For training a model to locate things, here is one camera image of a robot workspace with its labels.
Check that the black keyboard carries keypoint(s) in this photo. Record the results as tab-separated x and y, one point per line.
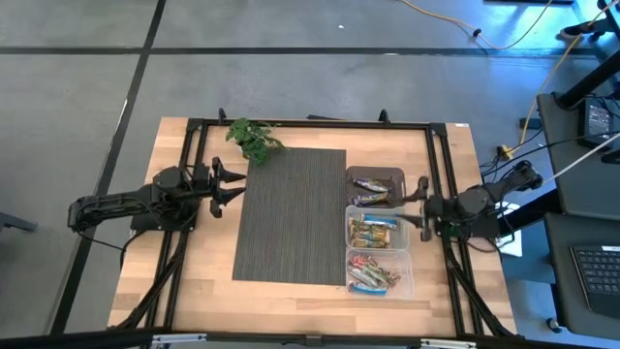
598	276

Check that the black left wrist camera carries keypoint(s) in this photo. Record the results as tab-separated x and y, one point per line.
202	172

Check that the black crossbar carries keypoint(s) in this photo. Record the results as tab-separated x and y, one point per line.
242	339

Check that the yellow power plug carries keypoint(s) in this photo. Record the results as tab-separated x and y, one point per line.
506	152

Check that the green leafy plant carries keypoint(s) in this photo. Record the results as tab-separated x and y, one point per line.
252	140

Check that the blue granola bar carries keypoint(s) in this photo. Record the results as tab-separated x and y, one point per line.
368	289
382	222

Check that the grey chair leg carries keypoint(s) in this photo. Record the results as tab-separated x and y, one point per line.
14	222

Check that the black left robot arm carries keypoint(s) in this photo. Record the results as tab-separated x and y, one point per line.
121	201

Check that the grey woven placemat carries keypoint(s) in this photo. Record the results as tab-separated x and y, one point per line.
290	218

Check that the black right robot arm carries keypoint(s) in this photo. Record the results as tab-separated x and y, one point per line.
477	201

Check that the green Nature Valley granola bar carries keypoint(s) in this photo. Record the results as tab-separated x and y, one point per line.
357	225
370	234
368	243

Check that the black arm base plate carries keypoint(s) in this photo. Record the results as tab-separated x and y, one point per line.
145	224

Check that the small black floor box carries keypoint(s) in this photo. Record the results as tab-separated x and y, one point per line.
530	123

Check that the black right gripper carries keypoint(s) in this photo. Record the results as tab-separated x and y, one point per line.
436	208

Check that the purple granola bar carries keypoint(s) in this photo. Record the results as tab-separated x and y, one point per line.
370	199
370	184

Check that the black caster wheel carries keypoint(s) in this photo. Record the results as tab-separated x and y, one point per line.
554	325

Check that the black side table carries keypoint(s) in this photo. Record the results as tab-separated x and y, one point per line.
571	184
562	271

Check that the black metal table frame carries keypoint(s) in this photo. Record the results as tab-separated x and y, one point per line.
339	124

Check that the clear plastic bin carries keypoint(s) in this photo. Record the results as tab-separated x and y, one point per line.
404	271

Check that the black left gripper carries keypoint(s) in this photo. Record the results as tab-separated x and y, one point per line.
206	191

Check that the frosted white plastic bin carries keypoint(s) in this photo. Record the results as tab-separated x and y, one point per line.
402	237

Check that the white paper sheet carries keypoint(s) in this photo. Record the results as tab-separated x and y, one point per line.
513	244

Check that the black stand pole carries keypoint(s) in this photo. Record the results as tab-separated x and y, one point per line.
586	85

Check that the black power adapter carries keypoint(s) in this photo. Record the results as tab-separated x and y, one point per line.
597	121

